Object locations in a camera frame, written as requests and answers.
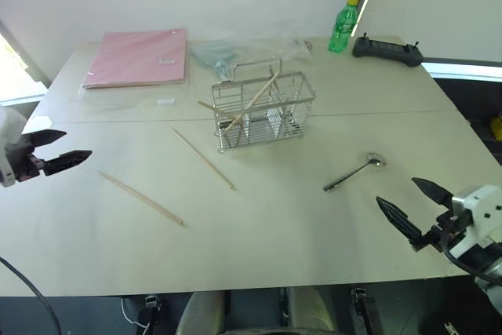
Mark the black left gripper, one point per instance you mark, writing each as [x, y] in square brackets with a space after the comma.
[24, 162]

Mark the pink paper pack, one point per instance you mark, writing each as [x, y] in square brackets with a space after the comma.
[137, 58]

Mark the wooden chopstick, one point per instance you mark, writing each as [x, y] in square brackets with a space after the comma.
[204, 159]
[257, 96]
[141, 199]
[209, 108]

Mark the green plastic bottle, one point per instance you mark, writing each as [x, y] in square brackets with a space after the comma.
[342, 27]

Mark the metal spoon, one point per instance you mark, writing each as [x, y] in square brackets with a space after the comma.
[355, 172]

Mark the clear plastic sleeve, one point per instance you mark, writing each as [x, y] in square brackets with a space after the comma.
[106, 100]

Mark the black remote controller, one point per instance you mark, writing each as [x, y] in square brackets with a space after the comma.
[386, 52]

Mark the black table clamp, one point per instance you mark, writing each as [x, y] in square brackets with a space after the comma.
[364, 307]
[149, 309]

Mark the clear empty plastic bag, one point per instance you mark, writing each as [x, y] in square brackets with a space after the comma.
[296, 45]

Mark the grey rounded shape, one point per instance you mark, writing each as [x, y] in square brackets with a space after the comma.
[310, 309]
[204, 313]

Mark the yellow object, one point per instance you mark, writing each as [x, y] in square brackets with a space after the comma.
[496, 127]

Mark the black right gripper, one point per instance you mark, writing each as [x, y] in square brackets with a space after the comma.
[447, 227]

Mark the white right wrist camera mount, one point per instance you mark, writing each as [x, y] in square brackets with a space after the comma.
[478, 205]

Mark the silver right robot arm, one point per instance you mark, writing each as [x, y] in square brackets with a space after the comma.
[488, 262]

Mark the clear bag with teal items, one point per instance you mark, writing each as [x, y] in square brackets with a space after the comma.
[213, 56]

